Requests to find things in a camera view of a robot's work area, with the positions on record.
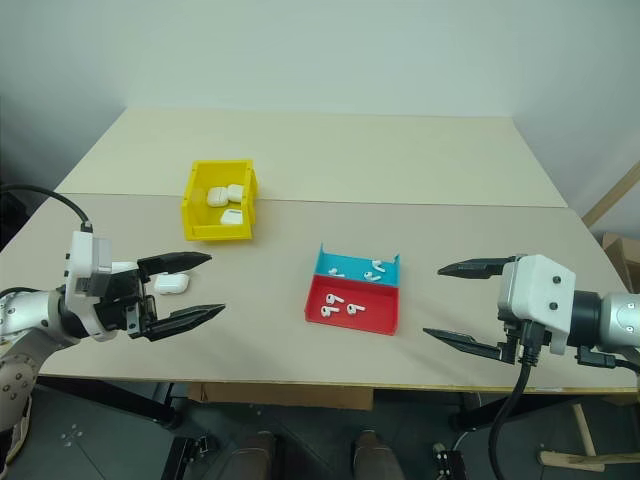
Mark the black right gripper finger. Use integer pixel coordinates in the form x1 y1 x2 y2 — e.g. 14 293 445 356
437 256 516 281
422 327 504 361

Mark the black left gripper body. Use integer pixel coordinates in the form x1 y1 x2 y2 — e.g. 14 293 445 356
92 267 161 341

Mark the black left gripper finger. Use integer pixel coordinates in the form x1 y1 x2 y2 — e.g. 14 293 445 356
135 252 214 281
144 303 227 343

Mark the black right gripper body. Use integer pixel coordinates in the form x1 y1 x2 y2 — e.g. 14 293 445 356
497 319 531 365

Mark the yellow plastic bin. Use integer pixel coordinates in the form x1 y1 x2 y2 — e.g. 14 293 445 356
181 158 261 243

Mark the brown cardboard box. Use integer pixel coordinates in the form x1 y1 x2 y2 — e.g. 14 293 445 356
602 232 640 296

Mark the red and teal tray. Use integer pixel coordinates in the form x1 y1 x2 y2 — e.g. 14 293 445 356
303 273 401 337

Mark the flat cardboard under table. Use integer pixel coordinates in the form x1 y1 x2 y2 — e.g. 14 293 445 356
188 383 375 410

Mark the blue tray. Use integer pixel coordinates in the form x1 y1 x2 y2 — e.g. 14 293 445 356
313 242 402 290

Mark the wooden stand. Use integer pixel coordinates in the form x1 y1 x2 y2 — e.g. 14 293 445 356
538 402 609 472

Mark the dark brown rounded shape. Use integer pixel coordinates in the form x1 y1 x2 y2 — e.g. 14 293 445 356
232 430 278 480
351 428 404 480

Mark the leaning wooden slat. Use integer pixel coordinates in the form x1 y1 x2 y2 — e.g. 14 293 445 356
582 159 640 229

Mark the thick black right wrist cable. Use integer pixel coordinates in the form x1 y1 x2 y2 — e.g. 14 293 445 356
489 319 545 480

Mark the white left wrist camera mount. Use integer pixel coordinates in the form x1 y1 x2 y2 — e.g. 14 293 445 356
62 229 139 343

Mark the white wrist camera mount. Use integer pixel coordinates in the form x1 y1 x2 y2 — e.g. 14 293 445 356
497 254 576 355
62 229 139 343

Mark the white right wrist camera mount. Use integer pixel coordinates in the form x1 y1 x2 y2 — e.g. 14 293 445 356
497 254 576 355

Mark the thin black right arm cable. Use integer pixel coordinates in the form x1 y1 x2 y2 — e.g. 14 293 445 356
574 344 640 374

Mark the black table frame leg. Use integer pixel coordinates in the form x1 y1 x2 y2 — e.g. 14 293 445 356
37 377 184 431

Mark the black metal bracket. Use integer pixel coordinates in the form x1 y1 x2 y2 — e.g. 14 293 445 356
167 433 214 480
430 441 469 480

